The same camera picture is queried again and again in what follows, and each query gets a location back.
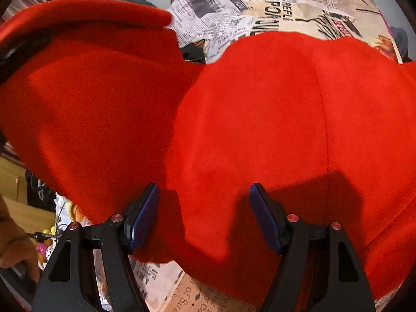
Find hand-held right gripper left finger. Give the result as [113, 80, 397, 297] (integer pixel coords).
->
[31, 183, 160, 312]

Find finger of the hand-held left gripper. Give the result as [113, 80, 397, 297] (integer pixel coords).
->
[0, 37, 46, 84]

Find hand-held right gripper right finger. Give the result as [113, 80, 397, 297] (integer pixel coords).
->
[250, 183, 376, 312]

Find red zip-neck pullover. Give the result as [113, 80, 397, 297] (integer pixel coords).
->
[0, 0, 416, 312]

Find person's left hand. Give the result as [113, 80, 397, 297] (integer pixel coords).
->
[0, 197, 41, 283]

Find colourful toys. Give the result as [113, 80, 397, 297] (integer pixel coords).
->
[35, 229, 66, 271]

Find black object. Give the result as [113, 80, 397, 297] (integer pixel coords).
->
[26, 169, 58, 212]

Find light wooden furniture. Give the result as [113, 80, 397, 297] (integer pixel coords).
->
[0, 158, 56, 235]

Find small black cloth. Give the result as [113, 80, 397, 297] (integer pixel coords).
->
[180, 41, 206, 64]

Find newspaper print bed sheet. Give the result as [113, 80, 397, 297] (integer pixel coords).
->
[97, 0, 407, 312]

